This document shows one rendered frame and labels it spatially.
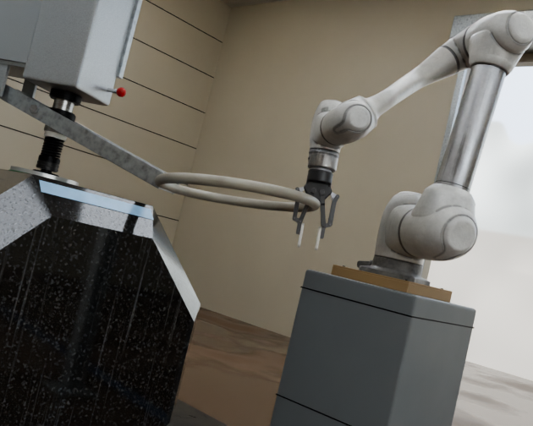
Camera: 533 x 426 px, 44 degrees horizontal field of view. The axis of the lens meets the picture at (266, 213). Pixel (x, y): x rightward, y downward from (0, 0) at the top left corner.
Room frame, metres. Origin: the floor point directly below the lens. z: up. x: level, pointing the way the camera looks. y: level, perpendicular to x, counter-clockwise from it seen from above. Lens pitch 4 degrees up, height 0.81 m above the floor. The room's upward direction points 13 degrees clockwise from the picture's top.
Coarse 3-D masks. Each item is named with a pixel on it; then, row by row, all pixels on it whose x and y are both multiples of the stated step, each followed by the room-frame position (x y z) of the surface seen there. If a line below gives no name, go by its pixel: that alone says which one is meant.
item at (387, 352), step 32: (320, 288) 2.03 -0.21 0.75; (352, 288) 1.95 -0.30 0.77; (384, 288) 1.88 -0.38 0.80; (320, 320) 2.01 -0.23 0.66; (352, 320) 1.94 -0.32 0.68; (384, 320) 1.86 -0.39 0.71; (416, 320) 1.83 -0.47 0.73; (448, 320) 1.97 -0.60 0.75; (288, 352) 2.07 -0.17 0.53; (320, 352) 1.99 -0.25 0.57; (352, 352) 1.92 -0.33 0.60; (384, 352) 1.85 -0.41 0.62; (416, 352) 1.86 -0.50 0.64; (448, 352) 2.00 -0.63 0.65; (288, 384) 2.05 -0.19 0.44; (320, 384) 1.98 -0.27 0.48; (352, 384) 1.90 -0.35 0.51; (384, 384) 1.84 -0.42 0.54; (416, 384) 1.89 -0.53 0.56; (448, 384) 2.04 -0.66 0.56; (288, 416) 2.03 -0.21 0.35; (320, 416) 1.96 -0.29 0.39; (352, 416) 1.89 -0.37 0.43; (384, 416) 1.82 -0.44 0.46; (416, 416) 1.92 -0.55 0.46; (448, 416) 2.07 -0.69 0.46
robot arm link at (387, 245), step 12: (408, 192) 2.05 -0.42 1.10; (396, 204) 2.04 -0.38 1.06; (408, 204) 2.02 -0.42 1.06; (384, 216) 2.07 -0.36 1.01; (396, 216) 2.00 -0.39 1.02; (384, 228) 2.05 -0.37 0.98; (396, 228) 1.98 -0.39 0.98; (384, 240) 2.04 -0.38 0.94; (396, 240) 1.99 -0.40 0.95; (384, 252) 2.04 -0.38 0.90; (396, 252) 2.02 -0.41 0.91; (420, 264) 2.05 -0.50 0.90
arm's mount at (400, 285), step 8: (336, 272) 2.07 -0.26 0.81; (344, 272) 2.05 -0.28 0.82; (352, 272) 2.03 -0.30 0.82; (360, 272) 2.01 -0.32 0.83; (368, 272) 1.99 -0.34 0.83; (360, 280) 2.00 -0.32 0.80; (368, 280) 1.99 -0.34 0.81; (376, 280) 1.97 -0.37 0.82; (384, 280) 1.95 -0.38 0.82; (392, 280) 1.93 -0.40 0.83; (400, 280) 1.91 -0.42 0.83; (392, 288) 1.93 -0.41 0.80; (400, 288) 1.91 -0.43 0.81; (408, 288) 1.90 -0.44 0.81; (416, 288) 1.93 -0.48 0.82; (424, 288) 1.96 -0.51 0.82; (432, 288) 2.00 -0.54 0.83; (440, 288) 2.04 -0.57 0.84; (424, 296) 1.97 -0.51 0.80; (432, 296) 2.01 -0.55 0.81; (440, 296) 2.04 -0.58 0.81; (448, 296) 2.08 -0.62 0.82
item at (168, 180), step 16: (160, 176) 1.83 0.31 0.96; (176, 176) 1.76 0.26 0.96; (192, 176) 1.73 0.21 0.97; (208, 176) 1.72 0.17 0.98; (176, 192) 2.05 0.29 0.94; (192, 192) 2.10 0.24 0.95; (208, 192) 2.14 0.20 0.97; (256, 192) 1.72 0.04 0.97; (272, 192) 1.73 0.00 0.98; (288, 192) 1.75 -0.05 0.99; (256, 208) 2.16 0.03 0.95; (272, 208) 2.13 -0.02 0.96; (288, 208) 2.09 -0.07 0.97
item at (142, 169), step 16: (16, 96) 2.10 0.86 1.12; (32, 112) 2.07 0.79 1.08; (48, 112) 2.06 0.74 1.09; (64, 128) 2.05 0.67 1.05; (80, 128) 2.03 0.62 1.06; (80, 144) 2.03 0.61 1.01; (96, 144) 2.01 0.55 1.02; (112, 144) 2.00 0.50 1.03; (112, 160) 1.99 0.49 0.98; (128, 160) 1.98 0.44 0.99; (144, 160) 2.09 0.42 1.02; (144, 176) 1.96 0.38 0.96
